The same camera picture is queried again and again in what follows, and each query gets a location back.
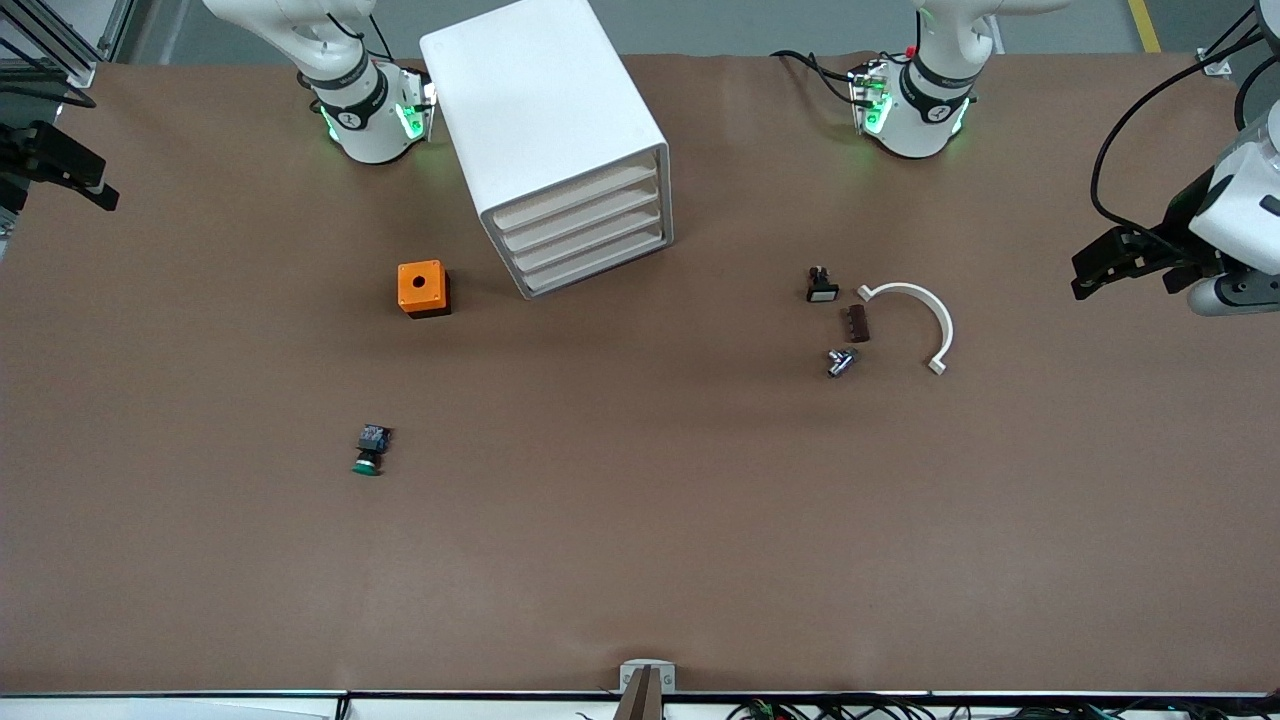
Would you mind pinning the grey metal bracket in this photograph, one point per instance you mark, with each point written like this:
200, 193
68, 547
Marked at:
630, 680

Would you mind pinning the orange button enclosure box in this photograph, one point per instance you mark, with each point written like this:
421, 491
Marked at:
435, 300

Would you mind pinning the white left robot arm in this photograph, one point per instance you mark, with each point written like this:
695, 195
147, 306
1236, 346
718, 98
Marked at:
915, 115

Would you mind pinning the black switch with white face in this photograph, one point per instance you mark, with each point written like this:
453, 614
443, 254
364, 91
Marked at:
822, 288

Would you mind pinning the aluminium frame post with foot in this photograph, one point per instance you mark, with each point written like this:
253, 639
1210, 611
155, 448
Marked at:
1215, 66

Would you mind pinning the green push button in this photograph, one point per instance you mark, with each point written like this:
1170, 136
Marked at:
370, 450

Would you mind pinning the white drawer cabinet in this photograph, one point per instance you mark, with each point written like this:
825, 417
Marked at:
540, 100

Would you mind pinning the brown mounting bar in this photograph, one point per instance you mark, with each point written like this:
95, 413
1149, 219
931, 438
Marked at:
645, 702

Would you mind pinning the brown table mat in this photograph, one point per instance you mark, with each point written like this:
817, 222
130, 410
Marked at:
640, 550

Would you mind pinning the white curved plastic bracket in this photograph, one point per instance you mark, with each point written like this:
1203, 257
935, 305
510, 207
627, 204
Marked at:
943, 325

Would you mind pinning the brown terminal block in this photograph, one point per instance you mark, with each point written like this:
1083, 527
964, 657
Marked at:
858, 324

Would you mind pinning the white plastic drawer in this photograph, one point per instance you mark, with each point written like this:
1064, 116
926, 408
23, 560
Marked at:
585, 264
580, 243
580, 220
580, 197

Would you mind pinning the aluminium frame profile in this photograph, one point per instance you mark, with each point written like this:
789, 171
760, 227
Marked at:
60, 55

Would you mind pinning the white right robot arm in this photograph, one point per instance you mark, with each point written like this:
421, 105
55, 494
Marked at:
365, 130

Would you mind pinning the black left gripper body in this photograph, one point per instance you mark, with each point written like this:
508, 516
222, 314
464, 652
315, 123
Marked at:
1182, 216

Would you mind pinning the silver key switch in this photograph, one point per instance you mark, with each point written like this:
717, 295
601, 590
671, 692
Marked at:
841, 362

